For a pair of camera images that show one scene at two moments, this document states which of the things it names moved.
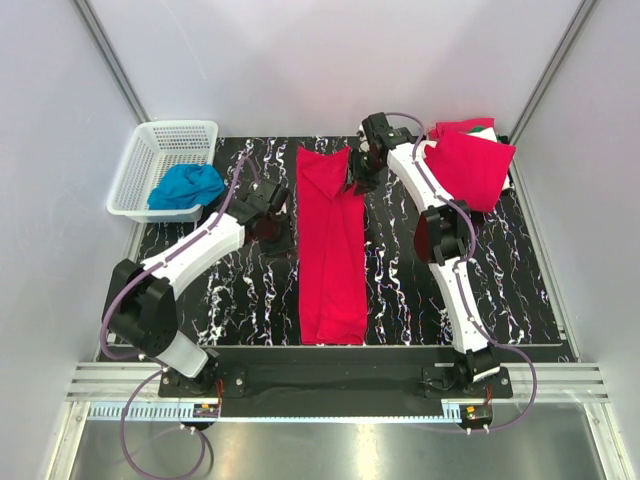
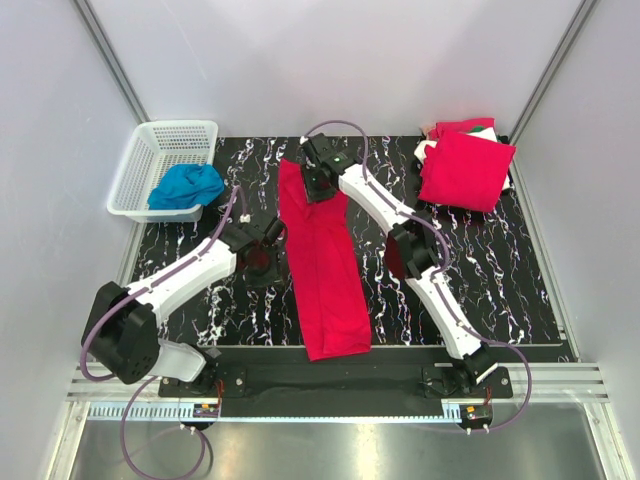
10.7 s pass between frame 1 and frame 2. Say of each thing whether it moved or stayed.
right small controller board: stayed
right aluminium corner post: stayed
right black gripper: moved
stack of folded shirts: stayed
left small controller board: stayed
